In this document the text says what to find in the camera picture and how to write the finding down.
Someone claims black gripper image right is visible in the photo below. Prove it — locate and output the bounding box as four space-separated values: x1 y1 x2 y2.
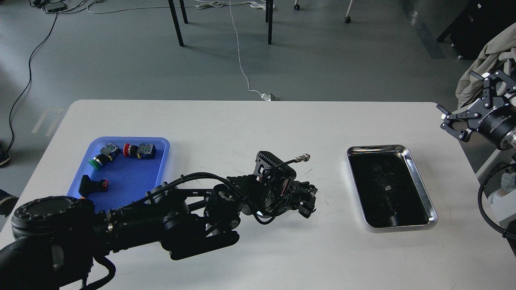
436 70 516 150

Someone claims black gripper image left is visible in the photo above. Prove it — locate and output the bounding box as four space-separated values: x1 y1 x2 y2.
254 177 318 220

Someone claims black robot arm image left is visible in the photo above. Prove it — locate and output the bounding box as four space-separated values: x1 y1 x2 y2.
1 151 317 290

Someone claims silver metal tray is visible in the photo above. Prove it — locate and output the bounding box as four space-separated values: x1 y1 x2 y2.
346 144 438 232

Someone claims blue plastic tray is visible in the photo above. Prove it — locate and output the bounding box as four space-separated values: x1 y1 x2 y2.
67 136 170 212

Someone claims beige jacket on chair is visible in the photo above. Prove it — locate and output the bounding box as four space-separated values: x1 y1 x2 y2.
456 23 516 109

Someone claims black furniture at corner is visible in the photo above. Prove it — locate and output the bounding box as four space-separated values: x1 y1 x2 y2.
436 0 516 59

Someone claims white power adapter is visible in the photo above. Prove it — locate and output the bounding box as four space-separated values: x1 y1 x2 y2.
260 93 279 102

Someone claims black table leg right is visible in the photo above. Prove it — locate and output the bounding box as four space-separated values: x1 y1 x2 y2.
265 0 273 45

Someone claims black table leg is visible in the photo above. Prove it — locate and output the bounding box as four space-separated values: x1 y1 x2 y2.
168 0 189 47
265 0 273 45

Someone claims black table leg left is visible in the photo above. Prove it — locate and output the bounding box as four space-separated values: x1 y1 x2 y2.
168 0 189 47

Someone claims black power strip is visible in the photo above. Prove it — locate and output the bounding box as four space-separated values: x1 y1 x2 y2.
43 0 67 13

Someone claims white chair frame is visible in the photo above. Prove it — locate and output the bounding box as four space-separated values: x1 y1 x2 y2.
476 56 516 182

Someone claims red push button switch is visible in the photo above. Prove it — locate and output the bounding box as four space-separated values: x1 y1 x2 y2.
122 143 157 159

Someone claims green push button switch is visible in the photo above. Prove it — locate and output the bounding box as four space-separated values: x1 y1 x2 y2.
88 142 122 170

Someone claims white cable on floor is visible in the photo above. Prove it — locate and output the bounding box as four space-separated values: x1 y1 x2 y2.
86 0 276 97

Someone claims black push button switch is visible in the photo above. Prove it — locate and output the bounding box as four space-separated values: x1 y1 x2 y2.
78 175 109 199

